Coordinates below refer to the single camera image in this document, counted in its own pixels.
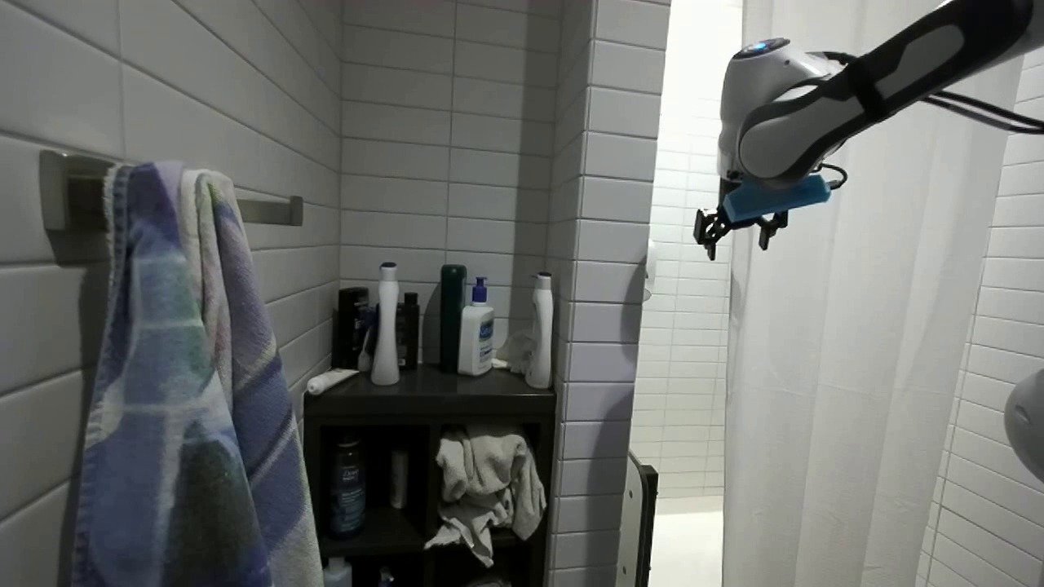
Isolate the white shower curtain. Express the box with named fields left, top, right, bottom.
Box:
left=721, top=0, right=1027, bottom=587

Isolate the white bottle with cap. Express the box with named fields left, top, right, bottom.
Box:
left=520, top=268, right=557, bottom=394

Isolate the white lotion bottle blue pump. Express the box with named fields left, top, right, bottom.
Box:
left=452, top=272, right=500, bottom=380

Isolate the dark green tall bottle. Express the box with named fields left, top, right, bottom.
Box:
left=438, top=259, right=468, bottom=371

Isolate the dark slim bottle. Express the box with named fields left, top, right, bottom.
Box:
left=398, top=289, right=423, bottom=375

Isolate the dark shelf unit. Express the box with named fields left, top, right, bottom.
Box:
left=300, top=365, right=557, bottom=587

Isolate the tall white slim bottle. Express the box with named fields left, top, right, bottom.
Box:
left=367, top=257, right=405, bottom=392

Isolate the white crumpled cloth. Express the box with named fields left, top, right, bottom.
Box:
left=419, top=427, right=549, bottom=570

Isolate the black wide bottle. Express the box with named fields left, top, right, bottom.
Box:
left=330, top=283, right=376, bottom=371

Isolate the small white bottle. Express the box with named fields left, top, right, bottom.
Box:
left=385, top=443, right=414, bottom=515

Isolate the white tube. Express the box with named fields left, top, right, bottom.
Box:
left=300, top=365, right=363, bottom=397

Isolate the metal towel bar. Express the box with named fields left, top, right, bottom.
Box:
left=34, top=147, right=310, bottom=237

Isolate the light blue container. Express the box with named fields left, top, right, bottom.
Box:
left=320, top=555, right=358, bottom=587

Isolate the blue green striped towel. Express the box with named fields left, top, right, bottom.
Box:
left=69, top=159, right=327, bottom=587

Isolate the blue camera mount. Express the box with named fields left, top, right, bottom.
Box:
left=721, top=168, right=834, bottom=229

